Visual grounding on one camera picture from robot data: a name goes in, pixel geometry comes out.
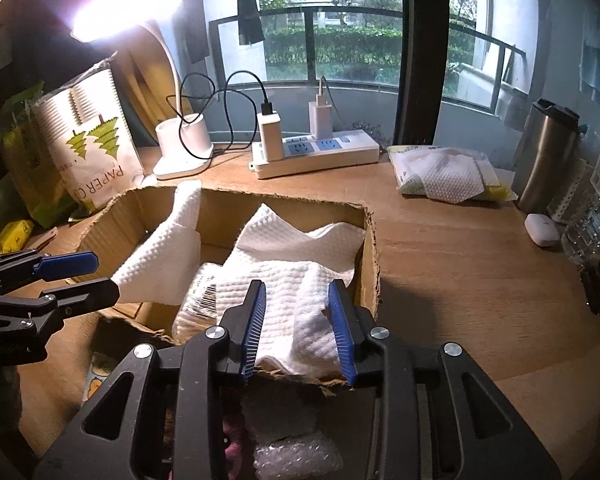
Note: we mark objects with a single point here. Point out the pink soft item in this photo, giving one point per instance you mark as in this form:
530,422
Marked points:
235,450

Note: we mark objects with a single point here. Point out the yellow curtain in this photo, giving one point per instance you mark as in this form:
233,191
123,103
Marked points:
140,90

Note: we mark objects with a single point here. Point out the paper cup pack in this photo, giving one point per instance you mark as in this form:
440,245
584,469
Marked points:
90,135

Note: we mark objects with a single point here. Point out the black hanging garment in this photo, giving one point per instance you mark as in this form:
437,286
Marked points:
197,20

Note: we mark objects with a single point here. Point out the beige folding knife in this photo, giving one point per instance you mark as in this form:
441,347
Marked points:
47,237

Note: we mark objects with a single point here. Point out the white power strip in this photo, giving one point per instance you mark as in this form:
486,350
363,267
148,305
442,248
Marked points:
350,147

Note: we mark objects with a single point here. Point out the white wipes pack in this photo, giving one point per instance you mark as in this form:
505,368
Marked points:
445,175

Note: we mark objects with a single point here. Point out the white earbuds case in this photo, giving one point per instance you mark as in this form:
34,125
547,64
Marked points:
542,230

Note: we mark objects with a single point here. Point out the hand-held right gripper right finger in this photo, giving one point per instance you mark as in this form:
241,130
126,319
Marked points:
341,332

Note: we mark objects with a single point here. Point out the dark hanging trousers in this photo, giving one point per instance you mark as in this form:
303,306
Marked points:
250,15

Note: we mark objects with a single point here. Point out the white charger plug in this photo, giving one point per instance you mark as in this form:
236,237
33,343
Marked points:
270,135
320,117

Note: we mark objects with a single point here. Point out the white textured towel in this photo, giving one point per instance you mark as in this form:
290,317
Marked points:
165,250
290,285

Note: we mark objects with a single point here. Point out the steel thermos cup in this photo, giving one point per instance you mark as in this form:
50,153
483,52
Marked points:
545,160

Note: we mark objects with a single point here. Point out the brown cardboard box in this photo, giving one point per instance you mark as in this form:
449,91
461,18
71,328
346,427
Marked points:
225,217

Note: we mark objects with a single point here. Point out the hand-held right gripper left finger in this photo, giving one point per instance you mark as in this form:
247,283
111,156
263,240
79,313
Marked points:
254,332

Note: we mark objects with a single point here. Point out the yellow tissue pack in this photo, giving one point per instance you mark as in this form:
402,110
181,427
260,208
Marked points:
12,235

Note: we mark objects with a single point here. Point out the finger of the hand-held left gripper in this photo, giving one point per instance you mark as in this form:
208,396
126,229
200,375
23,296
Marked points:
70,263
80,295

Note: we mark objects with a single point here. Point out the green plastic package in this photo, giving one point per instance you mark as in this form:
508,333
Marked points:
25,170

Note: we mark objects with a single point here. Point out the clear bubble wrap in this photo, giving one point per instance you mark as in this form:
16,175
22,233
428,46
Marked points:
295,457

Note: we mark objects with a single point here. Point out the black balcony railing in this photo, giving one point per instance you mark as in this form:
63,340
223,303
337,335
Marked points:
310,50

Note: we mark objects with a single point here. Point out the white barcode packet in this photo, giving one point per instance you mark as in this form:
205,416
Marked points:
195,310

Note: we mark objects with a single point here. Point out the yellow cartoon sticker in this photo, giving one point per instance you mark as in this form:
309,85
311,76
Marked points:
94,385

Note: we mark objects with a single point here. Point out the white desk lamp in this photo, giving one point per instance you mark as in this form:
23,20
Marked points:
180,145

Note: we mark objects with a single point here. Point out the black window frame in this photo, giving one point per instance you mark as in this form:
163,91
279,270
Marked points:
420,60

